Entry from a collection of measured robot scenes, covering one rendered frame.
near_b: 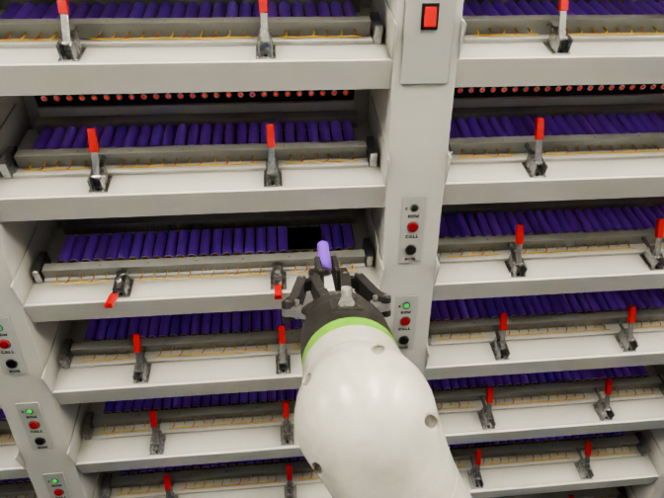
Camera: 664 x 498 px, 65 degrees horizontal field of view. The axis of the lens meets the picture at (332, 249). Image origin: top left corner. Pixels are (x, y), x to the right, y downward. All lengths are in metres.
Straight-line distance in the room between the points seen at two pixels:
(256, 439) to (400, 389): 0.82
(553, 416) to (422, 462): 0.92
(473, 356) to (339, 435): 0.75
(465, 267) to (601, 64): 0.39
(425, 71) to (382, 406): 0.54
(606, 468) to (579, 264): 0.61
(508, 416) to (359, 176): 0.67
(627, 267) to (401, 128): 0.53
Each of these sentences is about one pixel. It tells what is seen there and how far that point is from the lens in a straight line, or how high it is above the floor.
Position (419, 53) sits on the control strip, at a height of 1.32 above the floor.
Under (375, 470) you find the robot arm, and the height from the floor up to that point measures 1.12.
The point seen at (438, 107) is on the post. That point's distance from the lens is 0.82.
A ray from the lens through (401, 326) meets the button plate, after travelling 0.98.
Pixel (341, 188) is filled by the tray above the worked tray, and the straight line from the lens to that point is 0.83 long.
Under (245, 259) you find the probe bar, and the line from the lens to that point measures 0.94.
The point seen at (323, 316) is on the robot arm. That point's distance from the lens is 0.50.
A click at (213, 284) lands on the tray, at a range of 0.94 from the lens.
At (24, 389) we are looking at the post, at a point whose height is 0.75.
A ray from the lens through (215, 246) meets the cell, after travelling 0.97.
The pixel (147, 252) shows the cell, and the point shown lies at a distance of 0.99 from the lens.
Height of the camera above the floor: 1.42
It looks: 28 degrees down
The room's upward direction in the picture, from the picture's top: straight up
